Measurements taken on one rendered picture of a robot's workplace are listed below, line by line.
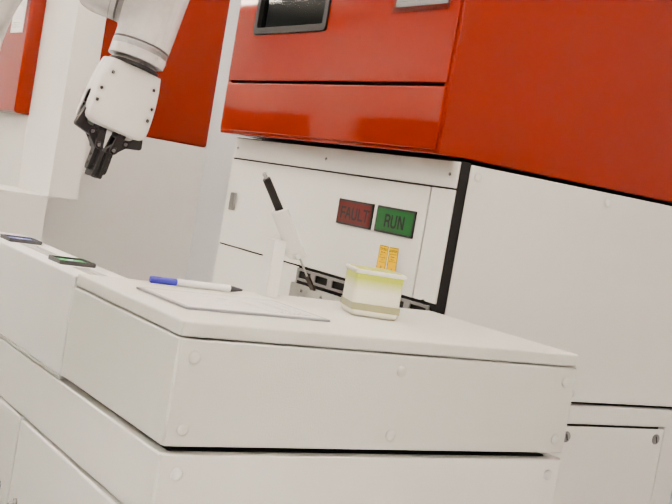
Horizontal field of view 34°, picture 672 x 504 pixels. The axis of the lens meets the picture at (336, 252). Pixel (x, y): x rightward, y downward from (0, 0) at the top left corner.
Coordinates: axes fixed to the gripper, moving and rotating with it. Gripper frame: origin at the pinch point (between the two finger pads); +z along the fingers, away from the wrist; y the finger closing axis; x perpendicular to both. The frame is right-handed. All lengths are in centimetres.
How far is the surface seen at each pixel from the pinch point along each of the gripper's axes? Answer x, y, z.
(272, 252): 14.8, -24.2, 3.5
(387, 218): -7, -57, -11
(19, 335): -9.4, -1.5, 28.1
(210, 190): -378, -204, -35
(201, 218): -384, -208, -20
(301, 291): -30, -59, 6
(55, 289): 3.2, 0.5, 19.1
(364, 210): -14, -57, -11
